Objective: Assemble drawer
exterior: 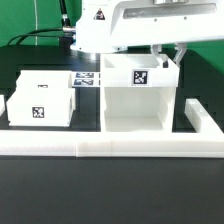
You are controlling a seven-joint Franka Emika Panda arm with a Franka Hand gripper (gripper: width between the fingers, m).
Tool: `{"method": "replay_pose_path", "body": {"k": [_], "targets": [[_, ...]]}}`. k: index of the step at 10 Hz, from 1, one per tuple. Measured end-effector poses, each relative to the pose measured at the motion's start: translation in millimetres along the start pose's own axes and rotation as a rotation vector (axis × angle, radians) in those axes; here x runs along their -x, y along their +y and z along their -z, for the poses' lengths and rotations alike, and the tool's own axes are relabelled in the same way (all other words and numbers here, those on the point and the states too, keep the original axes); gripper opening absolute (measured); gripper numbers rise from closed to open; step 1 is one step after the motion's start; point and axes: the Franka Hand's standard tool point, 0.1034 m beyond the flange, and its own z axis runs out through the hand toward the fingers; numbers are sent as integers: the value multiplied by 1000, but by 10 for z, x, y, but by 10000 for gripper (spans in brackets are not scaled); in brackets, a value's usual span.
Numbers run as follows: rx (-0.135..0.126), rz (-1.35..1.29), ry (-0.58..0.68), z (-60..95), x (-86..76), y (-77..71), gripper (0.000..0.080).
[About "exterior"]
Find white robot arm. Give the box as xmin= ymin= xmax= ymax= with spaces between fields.
xmin=71 ymin=0 xmax=224 ymax=63

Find white block at left edge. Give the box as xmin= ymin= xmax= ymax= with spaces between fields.
xmin=0 ymin=95 xmax=5 ymax=116

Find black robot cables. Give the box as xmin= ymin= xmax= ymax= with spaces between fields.
xmin=7 ymin=0 xmax=76 ymax=47

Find white front drawer tray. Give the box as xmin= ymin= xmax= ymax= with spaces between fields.
xmin=6 ymin=88 xmax=75 ymax=127

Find white drawer tray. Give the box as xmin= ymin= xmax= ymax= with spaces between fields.
xmin=16 ymin=70 xmax=72 ymax=89
xmin=6 ymin=88 xmax=75 ymax=127

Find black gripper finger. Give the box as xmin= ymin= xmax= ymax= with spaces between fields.
xmin=151 ymin=45 xmax=168 ymax=68
xmin=173 ymin=43 xmax=187 ymax=66

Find white rear drawer tray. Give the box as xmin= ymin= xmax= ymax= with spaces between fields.
xmin=16 ymin=70 xmax=72 ymax=89

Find white drawer cabinet box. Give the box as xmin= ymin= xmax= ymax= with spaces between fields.
xmin=100 ymin=54 xmax=179 ymax=132

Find white L-shaped obstacle rail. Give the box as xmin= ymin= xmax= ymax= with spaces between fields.
xmin=0 ymin=99 xmax=224 ymax=158

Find white fiducial marker sheet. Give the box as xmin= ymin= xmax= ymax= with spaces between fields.
xmin=72 ymin=71 xmax=100 ymax=87

